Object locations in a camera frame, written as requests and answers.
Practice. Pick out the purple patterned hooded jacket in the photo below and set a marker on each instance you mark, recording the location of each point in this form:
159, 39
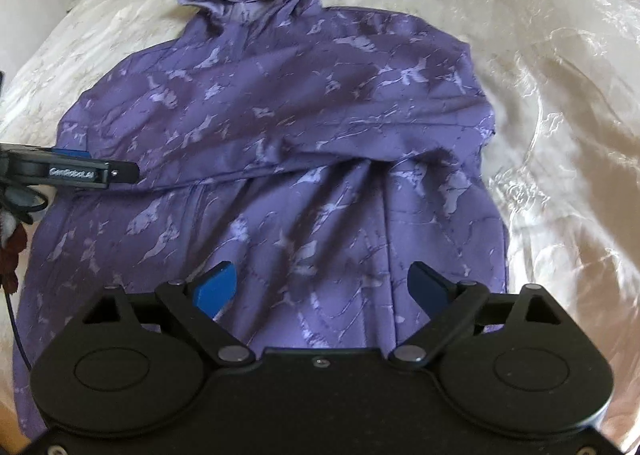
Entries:
320, 150

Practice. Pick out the cream satin bedspread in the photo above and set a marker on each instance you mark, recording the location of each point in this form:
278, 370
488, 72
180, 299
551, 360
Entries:
563, 167

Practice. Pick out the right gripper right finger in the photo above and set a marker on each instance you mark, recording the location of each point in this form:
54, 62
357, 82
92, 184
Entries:
518, 364

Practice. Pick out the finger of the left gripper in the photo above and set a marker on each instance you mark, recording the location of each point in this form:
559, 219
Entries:
70, 152

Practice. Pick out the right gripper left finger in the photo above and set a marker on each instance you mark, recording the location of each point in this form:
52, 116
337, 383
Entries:
129, 361

